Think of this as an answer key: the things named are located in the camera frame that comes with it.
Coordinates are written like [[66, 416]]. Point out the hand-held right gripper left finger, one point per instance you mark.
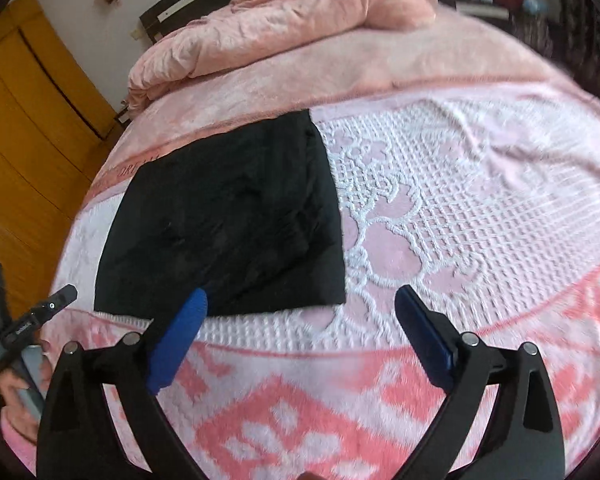
[[180, 340]]

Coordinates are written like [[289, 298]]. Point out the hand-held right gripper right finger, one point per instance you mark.
[[425, 340]]

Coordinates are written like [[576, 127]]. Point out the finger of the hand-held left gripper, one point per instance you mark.
[[45, 312]]

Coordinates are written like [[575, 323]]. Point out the black pants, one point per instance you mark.
[[230, 230]]

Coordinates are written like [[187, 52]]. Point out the person's left hand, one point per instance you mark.
[[17, 400]]

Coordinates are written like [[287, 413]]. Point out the pink patterned bed blanket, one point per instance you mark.
[[430, 200]]

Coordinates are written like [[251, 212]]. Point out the orange wooden wardrobe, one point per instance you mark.
[[25, 125]]

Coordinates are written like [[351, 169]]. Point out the pink plush comforter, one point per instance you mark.
[[280, 25]]

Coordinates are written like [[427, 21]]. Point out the black bed headboard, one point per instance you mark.
[[190, 5]]

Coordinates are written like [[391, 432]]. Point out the dark wooden railing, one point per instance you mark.
[[580, 25]]

